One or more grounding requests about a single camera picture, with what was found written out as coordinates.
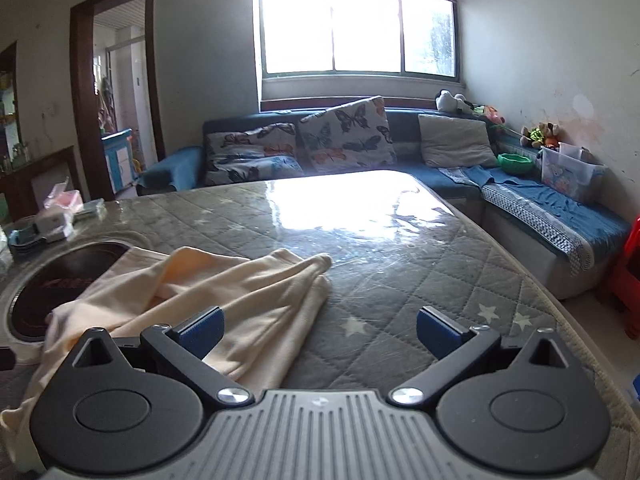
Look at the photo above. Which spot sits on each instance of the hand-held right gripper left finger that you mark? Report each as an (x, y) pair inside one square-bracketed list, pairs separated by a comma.
[(202, 334)]

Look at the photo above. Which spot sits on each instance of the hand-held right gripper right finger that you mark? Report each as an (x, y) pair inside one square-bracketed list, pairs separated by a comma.
[(439, 334)]

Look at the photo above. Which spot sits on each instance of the cream cloth garment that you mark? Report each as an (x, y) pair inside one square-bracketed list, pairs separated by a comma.
[(260, 300)]

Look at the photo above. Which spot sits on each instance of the black round induction cooktop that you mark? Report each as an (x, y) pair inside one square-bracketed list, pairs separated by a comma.
[(55, 280)]

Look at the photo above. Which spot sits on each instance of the blue patterned sofa cover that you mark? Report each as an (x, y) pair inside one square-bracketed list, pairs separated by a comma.
[(550, 210)]

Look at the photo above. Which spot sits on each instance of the green packet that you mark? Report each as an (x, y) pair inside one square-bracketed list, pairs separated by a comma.
[(90, 210)]

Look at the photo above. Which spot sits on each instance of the butterfly print pillow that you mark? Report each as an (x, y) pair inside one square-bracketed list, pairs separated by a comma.
[(345, 135), (250, 141), (260, 170)]

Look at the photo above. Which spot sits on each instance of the white tissue box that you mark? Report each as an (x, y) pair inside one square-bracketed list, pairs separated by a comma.
[(52, 224)]

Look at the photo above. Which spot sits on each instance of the green plastic bowl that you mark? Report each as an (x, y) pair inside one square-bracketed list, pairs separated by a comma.
[(515, 164)]

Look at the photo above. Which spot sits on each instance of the blue toy cabinet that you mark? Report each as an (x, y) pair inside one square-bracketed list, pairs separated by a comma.
[(117, 160)]

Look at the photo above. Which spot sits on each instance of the dark tray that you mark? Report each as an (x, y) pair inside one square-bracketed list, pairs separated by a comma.
[(30, 245)]

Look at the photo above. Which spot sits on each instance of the plain grey pillow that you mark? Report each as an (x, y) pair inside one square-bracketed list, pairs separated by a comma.
[(457, 140)]

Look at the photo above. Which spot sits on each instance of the pink tissue pack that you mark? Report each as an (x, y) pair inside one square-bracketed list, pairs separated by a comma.
[(62, 196)]

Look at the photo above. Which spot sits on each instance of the red plastic stool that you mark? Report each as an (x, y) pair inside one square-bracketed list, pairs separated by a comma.
[(627, 270)]

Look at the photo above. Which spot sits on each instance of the clear plastic storage box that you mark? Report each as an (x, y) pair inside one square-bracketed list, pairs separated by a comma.
[(570, 175)]

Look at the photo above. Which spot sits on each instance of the blue corner sofa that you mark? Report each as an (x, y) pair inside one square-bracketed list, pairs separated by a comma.
[(405, 130)]

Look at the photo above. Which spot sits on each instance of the pink plush toy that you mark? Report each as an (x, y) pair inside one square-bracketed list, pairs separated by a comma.
[(492, 115)]

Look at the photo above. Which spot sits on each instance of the brown plush toy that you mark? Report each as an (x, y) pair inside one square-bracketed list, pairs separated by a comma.
[(551, 132)]

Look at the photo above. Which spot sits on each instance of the dark wooden sideboard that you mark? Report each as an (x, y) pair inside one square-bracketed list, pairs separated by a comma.
[(35, 175)]

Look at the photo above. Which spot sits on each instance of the white plush toy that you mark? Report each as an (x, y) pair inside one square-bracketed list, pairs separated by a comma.
[(450, 102)]

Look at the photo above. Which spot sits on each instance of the large window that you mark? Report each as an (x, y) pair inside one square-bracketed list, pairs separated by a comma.
[(330, 15)]

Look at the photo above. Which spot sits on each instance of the dark wooden door frame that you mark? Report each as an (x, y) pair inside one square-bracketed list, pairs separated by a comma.
[(80, 85)]

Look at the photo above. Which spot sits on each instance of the wooden wall shelf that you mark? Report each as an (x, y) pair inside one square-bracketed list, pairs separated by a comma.
[(7, 110)]

